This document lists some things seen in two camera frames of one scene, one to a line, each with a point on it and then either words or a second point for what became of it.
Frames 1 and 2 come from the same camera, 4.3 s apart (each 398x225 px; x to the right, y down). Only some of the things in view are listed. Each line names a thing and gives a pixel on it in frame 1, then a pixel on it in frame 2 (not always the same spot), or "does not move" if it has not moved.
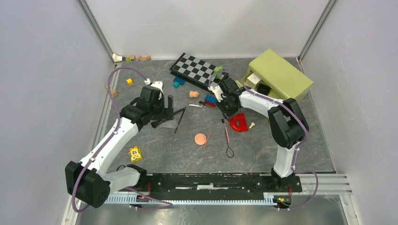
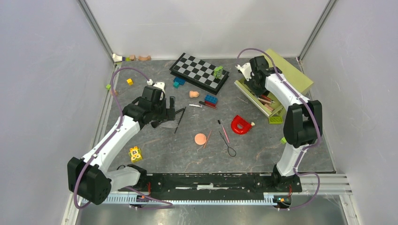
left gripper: [165, 113] does not move
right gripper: [226, 113] to [248, 83]
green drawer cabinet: [271, 71] does not move
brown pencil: [208, 137] does not move
